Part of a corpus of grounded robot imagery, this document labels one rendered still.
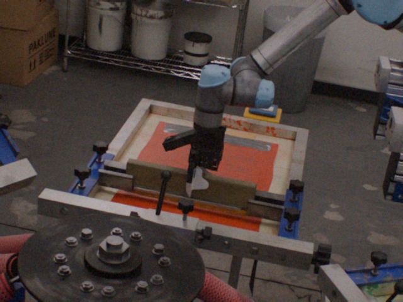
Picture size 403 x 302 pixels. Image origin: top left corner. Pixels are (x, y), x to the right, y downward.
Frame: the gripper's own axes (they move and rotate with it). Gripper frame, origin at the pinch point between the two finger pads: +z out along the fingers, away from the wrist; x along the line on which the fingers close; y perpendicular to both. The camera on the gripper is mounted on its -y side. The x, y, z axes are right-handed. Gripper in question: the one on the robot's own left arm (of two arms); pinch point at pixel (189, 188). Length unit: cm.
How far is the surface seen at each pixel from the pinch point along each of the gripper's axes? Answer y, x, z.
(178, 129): -12.4, 47.8, 5.0
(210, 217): 7.5, -3.6, 5.3
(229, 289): 19, -67, -18
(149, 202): -9.9, -2.2, 5.6
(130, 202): -14.9, -4.3, 5.6
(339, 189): 59, 220, 99
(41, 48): -155, 306, 83
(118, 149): -25.2, 18.7, 2.2
